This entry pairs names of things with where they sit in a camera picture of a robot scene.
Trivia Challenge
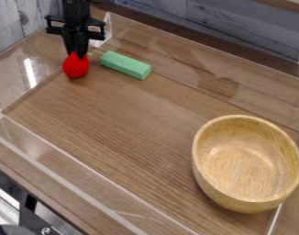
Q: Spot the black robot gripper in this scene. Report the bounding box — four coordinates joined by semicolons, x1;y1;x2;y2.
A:
45;15;105;59

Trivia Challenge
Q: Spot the wooden bowl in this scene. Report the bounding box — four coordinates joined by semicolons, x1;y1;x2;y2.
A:
191;115;299;214

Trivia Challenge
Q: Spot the green rectangular block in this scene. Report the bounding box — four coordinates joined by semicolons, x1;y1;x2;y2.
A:
99;50;152;80

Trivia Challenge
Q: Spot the red toy strawberry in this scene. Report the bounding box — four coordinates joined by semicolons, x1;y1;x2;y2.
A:
63;51;89;79

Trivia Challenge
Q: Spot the black table leg bracket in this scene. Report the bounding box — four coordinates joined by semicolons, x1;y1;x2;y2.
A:
17;192;76;235

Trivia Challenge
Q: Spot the clear acrylic tray wall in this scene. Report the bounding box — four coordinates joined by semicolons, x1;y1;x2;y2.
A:
0;14;299;235

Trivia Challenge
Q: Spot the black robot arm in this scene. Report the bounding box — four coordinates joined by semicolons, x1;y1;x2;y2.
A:
45;0;107;59

